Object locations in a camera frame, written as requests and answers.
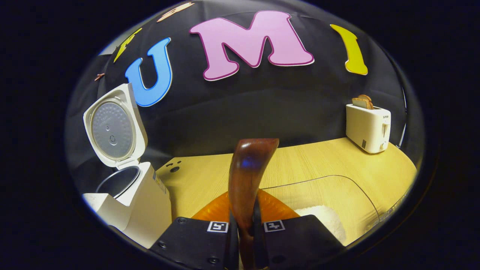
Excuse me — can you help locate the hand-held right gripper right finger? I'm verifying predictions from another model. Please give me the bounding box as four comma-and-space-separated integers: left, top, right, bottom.
252, 189, 346, 270

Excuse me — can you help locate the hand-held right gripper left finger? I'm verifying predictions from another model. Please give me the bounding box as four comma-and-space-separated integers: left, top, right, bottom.
149, 190, 240, 270

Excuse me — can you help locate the white rice cooker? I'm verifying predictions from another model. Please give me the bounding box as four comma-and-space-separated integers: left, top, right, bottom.
82, 83, 173, 249

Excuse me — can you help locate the brown wooden spoon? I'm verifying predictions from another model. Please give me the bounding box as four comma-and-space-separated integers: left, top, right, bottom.
228, 138, 280, 270

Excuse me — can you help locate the clear plastic container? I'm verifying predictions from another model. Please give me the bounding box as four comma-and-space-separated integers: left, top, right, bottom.
259, 175, 380, 244

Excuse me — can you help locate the white toaster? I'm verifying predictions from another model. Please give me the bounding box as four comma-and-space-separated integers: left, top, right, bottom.
345, 103, 392, 154

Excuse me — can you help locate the black backdrop cloth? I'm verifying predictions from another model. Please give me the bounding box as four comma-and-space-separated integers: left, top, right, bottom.
66, 0, 413, 195

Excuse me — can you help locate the white cable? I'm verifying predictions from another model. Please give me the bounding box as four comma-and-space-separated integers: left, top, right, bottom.
397, 88, 408, 149

